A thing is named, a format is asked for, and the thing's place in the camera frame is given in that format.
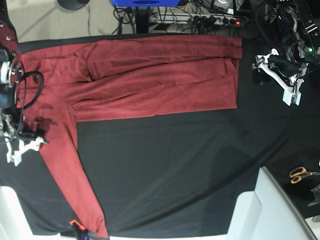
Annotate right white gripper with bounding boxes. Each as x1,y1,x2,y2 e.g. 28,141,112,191
4,128,48,167

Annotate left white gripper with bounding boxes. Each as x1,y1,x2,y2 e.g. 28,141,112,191
251,48,309,106

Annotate red long-sleeve T-shirt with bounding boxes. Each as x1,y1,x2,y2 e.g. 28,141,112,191
22,34,243,238

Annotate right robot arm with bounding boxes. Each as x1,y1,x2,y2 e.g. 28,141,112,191
0,0,48,166

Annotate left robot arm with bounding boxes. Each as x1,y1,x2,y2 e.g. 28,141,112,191
251,0,320,106

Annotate white power strip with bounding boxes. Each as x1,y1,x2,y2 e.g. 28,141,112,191
192,14,248,28

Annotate orange and blue clamp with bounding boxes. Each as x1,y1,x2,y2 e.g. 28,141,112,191
69,219,91,240

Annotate black table cloth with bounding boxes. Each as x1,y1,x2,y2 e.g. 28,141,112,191
0,36,320,238

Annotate black round base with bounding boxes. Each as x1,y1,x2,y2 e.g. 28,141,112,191
57,0,90,11

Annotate blue plastic box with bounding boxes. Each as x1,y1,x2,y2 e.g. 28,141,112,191
110,0,180,8

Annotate yellow-handled scissors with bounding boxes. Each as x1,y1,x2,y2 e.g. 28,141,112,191
289,166,320,184

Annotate black stand post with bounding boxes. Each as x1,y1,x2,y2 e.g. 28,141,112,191
132,6,152,34

